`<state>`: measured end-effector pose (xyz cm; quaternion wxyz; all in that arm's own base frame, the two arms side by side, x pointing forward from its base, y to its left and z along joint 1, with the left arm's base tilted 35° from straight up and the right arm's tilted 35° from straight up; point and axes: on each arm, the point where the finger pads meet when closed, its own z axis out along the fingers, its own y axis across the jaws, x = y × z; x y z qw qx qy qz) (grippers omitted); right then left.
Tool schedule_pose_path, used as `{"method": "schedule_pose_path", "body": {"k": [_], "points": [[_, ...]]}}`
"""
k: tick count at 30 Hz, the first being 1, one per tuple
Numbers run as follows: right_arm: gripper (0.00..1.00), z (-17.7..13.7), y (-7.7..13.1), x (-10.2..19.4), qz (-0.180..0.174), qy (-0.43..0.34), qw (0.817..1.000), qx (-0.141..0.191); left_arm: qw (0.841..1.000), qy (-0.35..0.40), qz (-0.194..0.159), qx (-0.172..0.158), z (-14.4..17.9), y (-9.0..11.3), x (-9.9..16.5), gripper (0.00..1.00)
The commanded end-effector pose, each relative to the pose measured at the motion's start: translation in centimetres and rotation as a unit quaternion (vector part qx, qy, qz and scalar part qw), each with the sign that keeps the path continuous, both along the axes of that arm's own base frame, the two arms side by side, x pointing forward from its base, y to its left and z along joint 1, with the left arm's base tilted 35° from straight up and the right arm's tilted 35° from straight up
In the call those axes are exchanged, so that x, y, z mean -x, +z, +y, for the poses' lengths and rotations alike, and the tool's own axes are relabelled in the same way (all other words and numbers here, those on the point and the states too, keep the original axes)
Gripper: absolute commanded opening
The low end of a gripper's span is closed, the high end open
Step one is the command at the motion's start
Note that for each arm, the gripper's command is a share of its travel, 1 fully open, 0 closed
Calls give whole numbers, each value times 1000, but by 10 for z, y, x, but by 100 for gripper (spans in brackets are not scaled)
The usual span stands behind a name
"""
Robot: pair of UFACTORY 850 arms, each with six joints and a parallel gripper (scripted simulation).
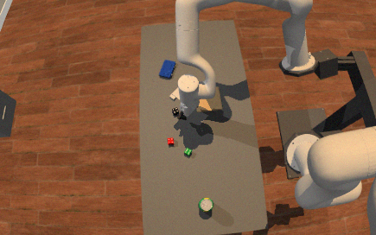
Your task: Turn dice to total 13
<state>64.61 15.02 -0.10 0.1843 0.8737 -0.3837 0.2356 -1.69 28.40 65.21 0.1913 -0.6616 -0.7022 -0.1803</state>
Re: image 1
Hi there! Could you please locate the red die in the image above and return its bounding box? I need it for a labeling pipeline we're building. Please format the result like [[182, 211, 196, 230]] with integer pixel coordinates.
[[168, 137, 174, 145]]

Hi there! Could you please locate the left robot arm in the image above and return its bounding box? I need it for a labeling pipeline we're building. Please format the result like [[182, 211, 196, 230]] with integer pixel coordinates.
[[286, 126, 376, 235]]

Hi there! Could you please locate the green die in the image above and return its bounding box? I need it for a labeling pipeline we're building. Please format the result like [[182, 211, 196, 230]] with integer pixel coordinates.
[[184, 148, 192, 156]]

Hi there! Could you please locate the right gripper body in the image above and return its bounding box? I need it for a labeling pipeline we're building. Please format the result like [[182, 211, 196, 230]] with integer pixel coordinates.
[[180, 99, 200, 117]]

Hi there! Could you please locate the tan flat mat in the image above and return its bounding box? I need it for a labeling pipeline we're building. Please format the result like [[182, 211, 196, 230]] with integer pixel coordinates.
[[196, 86, 222, 112]]

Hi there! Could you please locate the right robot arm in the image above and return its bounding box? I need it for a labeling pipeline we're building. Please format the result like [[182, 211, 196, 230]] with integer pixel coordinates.
[[169, 0, 315, 107]]

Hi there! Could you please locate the black die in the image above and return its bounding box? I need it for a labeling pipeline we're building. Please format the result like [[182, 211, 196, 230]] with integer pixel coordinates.
[[172, 107, 179, 116]]

